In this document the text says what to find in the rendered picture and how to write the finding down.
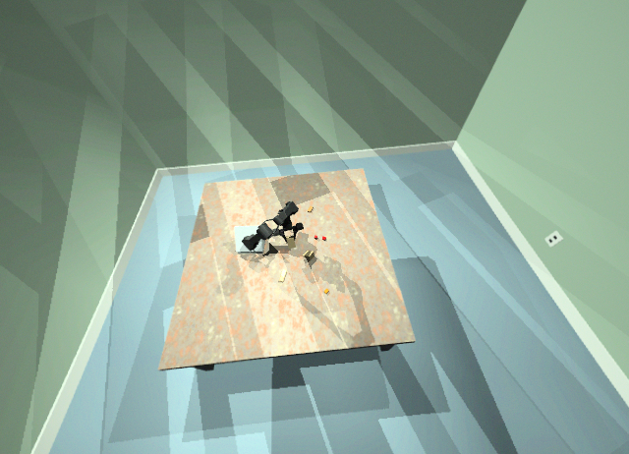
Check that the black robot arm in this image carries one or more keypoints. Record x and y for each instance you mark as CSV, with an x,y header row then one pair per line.
x,y
264,232

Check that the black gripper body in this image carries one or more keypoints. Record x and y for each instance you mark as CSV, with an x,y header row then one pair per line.
x,y
287,225

